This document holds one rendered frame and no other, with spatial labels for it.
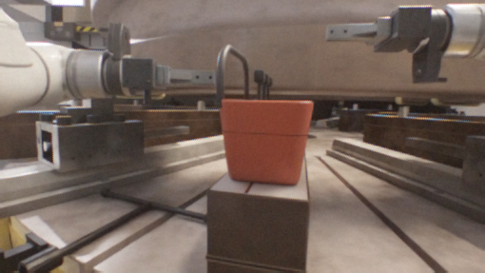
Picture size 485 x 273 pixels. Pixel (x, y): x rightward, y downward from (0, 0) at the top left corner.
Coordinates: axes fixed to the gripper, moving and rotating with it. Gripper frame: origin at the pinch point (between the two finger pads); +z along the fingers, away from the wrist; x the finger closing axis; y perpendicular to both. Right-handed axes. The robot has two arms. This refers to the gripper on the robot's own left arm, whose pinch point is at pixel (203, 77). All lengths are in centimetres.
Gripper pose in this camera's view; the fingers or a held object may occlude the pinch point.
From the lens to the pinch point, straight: 48.5
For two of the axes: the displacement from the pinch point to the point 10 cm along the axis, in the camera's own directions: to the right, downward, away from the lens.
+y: -0.2, 10.0, 0.9
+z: 9.9, 0.1, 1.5
